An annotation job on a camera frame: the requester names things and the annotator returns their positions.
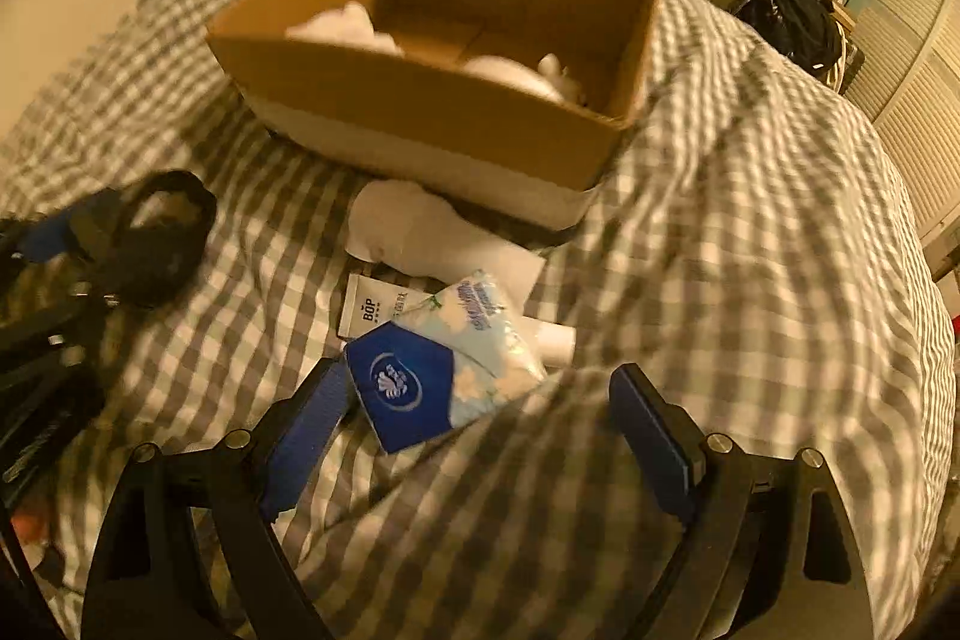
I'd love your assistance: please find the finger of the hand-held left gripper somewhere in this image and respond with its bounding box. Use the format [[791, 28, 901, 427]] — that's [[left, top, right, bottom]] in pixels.
[[0, 190, 134, 272], [0, 278, 122, 378]]

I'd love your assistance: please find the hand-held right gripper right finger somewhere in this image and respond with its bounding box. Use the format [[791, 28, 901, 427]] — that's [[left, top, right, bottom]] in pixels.
[[607, 362, 878, 640]]

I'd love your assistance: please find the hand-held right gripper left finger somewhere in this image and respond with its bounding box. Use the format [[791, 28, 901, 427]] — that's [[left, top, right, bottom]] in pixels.
[[79, 356, 355, 640]]

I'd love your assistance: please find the black hair band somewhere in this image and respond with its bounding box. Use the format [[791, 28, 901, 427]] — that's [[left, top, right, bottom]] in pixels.
[[111, 170, 219, 311]]

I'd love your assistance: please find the blue tissue packet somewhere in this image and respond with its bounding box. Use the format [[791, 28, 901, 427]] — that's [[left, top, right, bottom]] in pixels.
[[343, 269, 551, 456]]

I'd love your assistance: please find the cardboard box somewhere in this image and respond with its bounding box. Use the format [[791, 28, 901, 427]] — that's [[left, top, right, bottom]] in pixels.
[[205, 0, 667, 233]]

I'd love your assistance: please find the person's left hand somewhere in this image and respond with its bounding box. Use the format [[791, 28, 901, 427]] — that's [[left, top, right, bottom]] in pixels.
[[13, 508, 55, 545]]

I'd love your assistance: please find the white tube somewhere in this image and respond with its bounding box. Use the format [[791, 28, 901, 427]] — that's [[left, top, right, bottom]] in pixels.
[[337, 274, 578, 372]]

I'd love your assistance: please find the grey checked blanket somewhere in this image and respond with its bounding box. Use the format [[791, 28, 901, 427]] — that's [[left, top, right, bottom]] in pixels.
[[0, 0, 958, 640]]

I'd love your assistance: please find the white sock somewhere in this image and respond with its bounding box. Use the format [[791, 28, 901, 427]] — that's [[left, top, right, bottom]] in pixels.
[[346, 179, 548, 298]]

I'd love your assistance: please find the white cloth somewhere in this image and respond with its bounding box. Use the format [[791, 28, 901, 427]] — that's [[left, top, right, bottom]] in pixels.
[[284, 2, 407, 59], [460, 53, 591, 109]]

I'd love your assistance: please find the slatted wardrobe door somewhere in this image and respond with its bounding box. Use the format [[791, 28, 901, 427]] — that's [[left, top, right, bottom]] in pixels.
[[843, 0, 960, 253]]

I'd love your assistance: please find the black bag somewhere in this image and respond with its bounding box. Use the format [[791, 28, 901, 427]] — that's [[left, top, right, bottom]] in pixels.
[[730, 0, 846, 73]]

